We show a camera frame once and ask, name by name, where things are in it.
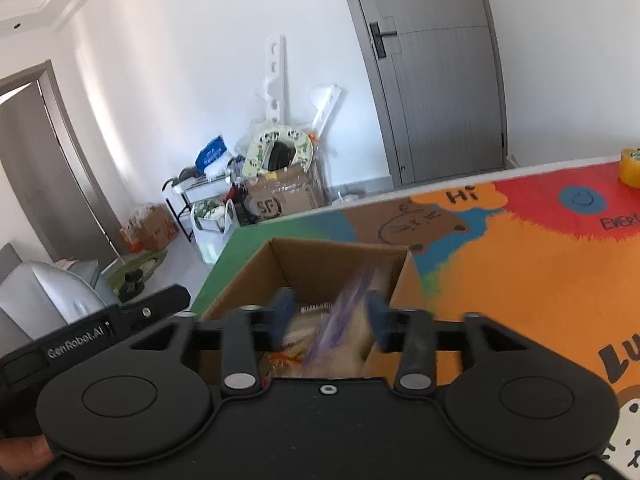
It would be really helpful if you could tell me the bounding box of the blue plastic bag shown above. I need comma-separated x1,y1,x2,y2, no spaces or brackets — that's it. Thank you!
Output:
195,136,228,174

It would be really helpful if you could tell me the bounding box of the yellow tape roll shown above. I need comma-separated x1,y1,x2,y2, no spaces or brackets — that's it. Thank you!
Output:
618,148,640,188

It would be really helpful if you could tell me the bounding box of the person's left hand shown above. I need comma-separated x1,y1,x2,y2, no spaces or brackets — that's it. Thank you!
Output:
0,434,54,479

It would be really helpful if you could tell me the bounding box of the panda print seat ring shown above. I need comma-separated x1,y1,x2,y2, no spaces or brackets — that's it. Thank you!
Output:
242,122,317,180

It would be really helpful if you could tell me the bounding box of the white foam board tall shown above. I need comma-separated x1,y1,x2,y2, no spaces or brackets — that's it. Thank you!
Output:
260,34,286,124

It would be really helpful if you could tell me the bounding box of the SF cardboard box floor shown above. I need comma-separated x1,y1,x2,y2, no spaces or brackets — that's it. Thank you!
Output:
246,164,326,221

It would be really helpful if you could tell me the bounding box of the brown cardboard box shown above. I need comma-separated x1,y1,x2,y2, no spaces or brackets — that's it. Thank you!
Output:
201,237,426,384

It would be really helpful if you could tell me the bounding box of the colourful cartoon table mat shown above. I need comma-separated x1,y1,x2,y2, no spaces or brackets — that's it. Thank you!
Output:
193,162,639,479

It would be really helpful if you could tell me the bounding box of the round cracker clear pack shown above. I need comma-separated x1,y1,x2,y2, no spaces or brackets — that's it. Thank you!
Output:
266,308,345,378

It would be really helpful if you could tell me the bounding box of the purple label cracker pack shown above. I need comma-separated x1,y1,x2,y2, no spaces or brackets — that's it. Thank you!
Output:
299,266,388,378

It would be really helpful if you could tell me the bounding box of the white foam board short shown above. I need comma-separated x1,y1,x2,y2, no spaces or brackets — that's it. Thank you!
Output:
311,84,343,136

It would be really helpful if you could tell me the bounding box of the black metal rack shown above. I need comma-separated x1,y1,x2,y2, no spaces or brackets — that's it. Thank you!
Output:
162,166,242,242

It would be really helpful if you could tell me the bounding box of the black door handle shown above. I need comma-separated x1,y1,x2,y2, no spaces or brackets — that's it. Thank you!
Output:
369,22,398,58

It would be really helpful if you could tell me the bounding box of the grey door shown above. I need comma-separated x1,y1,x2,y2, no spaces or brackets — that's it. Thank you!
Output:
347,0,508,186

